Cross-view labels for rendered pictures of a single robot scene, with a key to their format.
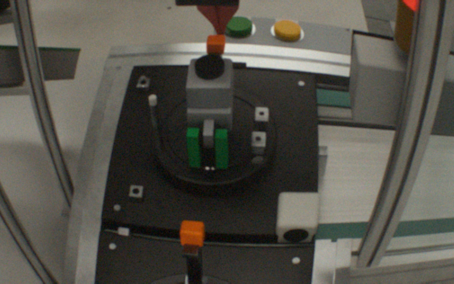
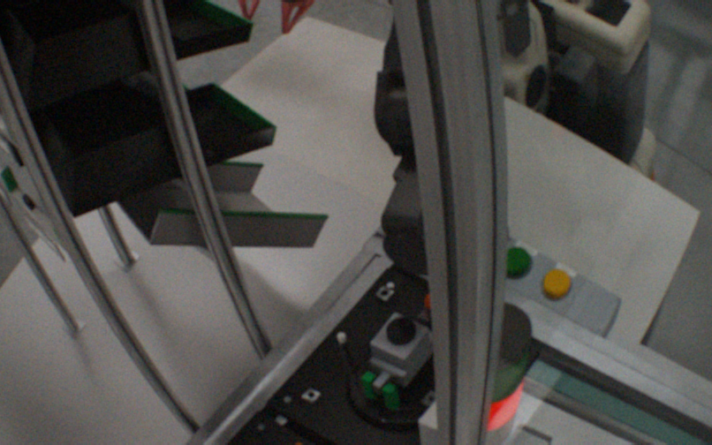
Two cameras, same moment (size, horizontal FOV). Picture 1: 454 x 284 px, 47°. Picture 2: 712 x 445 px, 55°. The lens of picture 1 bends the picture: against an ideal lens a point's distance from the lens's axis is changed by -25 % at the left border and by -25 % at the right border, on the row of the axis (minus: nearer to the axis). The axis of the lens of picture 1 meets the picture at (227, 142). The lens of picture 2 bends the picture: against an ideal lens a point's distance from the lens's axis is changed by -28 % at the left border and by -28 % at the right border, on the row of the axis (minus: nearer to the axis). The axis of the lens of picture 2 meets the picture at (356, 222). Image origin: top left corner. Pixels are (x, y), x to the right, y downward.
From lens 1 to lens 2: 0.43 m
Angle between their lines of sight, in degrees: 25
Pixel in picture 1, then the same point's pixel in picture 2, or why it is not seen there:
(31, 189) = (233, 328)
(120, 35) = not seen: hidden behind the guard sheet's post
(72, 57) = (310, 224)
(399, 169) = not seen: outside the picture
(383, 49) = not seen: hidden behind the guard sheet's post
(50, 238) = (228, 384)
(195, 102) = (378, 356)
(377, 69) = (434, 430)
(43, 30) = (342, 121)
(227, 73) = (412, 343)
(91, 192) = (276, 373)
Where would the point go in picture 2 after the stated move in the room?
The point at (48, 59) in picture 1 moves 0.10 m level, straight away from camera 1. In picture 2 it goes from (261, 226) to (279, 158)
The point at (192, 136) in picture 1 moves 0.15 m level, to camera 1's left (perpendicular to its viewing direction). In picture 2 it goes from (366, 380) to (251, 325)
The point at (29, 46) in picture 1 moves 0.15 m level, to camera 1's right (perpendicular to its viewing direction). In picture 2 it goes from (208, 227) to (331, 286)
